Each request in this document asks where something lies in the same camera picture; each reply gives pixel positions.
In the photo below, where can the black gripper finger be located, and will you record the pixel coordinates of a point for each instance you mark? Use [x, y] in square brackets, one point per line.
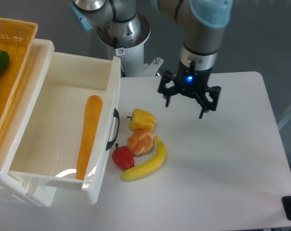
[168, 86]
[207, 98]

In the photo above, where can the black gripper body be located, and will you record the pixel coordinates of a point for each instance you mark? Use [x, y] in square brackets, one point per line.
[189, 81]

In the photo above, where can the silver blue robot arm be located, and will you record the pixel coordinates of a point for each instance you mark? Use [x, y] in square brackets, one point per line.
[203, 21]

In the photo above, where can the braided bread roll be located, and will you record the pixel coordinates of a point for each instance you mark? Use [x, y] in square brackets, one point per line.
[141, 142]

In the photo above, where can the white open upper drawer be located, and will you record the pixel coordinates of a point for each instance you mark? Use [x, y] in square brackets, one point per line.
[48, 152]

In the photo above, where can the white plastic drawer cabinet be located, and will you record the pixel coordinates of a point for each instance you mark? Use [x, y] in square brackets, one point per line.
[14, 188]

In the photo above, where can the yellow bell pepper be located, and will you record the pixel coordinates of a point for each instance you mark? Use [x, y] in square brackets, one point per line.
[141, 119]

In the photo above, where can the red bell pepper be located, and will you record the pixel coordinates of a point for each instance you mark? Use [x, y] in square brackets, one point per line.
[123, 157]

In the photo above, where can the yellow banana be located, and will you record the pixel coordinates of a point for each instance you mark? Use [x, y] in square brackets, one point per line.
[149, 166]

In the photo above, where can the yellow woven basket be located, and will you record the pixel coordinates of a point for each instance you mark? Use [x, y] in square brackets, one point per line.
[16, 38]

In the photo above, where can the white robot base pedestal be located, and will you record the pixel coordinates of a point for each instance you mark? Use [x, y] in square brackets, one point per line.
[126, 40]

